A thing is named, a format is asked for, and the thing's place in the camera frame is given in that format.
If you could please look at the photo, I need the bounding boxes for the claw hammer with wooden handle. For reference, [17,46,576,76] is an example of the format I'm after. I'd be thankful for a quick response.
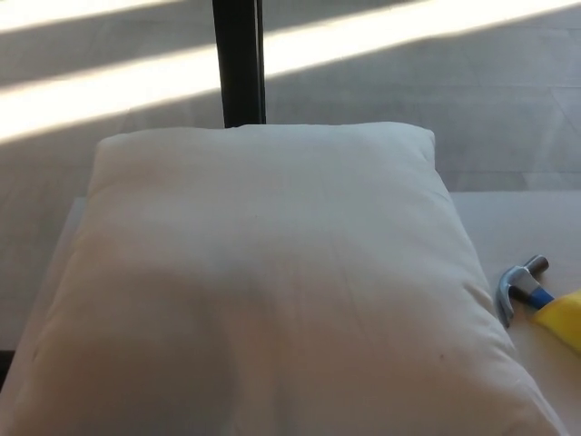
[492,254,581,356]

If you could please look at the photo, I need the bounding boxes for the white pillow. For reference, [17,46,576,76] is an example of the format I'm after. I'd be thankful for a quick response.
[0,121,568,436]

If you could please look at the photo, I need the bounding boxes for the black vertical post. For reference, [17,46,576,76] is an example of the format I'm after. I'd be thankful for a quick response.
[212,0,267,130]

